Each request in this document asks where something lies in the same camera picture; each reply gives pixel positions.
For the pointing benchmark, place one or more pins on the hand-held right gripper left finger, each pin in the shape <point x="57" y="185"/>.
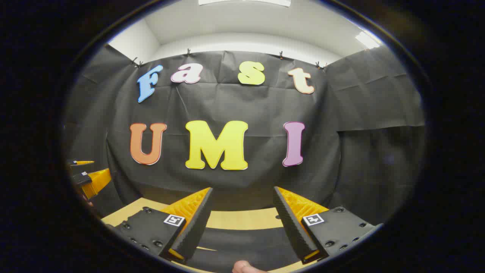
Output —
<point x="195" y="227"/>

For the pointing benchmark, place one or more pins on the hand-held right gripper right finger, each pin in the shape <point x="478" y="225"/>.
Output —
<point x="293" y="227"/>

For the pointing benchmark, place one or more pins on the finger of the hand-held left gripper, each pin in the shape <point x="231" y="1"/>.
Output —
<point x="81" y="163"/>
<point x="96" y="181"/>

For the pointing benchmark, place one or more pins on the black backdrop cloth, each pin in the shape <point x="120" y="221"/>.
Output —
<point x="246" y="102"/>

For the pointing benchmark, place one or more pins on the rectangular ceiling light panel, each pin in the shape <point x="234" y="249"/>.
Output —
<point x="244" y="2"/>
<point x="366" y="40"/>

